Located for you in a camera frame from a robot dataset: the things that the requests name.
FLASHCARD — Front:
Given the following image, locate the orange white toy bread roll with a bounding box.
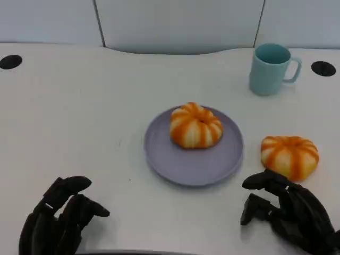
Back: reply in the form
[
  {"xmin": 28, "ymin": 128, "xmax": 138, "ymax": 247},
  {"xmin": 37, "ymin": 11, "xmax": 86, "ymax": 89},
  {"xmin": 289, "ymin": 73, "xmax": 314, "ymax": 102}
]
[
  {"xmin": 169, "ymin": 101, "xmax": 224, "ymax": 149},
  {"xmin": 260, "ymin": 135, "xmax": 320, "ymax": 182}
]

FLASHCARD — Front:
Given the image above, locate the lilac plate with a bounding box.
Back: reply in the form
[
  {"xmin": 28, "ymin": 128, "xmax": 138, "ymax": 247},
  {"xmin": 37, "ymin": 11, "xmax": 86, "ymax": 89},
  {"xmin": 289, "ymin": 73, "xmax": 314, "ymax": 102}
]
[{"xmin": 144, "ymin": 106, "xmax": 244, "ymax": 186}]

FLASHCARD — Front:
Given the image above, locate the black table cable grommet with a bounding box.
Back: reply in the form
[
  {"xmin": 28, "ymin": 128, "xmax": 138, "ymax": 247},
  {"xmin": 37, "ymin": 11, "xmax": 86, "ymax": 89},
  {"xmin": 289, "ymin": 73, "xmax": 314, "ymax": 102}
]
[
  {"xmin": 311, "ymin": 61, "xmax": 337, "ymax": 78},
  {"xmin": 0, "ymin": 54, "xmax": 23, "ymax": 70}
]

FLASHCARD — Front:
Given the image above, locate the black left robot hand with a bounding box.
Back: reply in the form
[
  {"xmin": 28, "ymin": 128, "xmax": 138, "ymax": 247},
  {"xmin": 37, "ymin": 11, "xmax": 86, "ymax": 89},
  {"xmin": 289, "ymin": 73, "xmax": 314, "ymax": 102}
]
[{"xmin": 18, "ymin": 175, "xmax": 111, "ymax": 255}]

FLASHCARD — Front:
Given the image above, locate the pale green mug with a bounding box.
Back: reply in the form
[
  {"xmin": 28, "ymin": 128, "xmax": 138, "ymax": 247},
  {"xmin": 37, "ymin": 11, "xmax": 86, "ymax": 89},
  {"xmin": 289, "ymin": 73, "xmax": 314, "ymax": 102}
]
[{"xmin": 249, "ymin": 43, "xmax": 302, "ymax": 97}]

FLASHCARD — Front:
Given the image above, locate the grey partition panel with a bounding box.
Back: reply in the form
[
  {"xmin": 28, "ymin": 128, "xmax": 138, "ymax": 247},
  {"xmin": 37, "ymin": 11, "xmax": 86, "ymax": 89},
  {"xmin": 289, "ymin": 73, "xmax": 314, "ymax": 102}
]
[
  {"xmin": 94, "ymin": 0, "xmax": 266, "ymax": 55},
  {"xmin": 0, "ymin": 0, "xmax": 104, "ymax": 48},
  {"xmin": 254, "ymin": 0, "xmax": 340, "ymax": 49}
]

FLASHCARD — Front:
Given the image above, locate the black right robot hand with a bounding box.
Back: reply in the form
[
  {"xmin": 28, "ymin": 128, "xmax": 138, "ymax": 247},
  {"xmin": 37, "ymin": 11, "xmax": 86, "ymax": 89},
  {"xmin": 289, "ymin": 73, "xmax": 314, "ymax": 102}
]
[{"xmin": 240, "ymin": 169, "xmax": 340, "ymax": 255}]

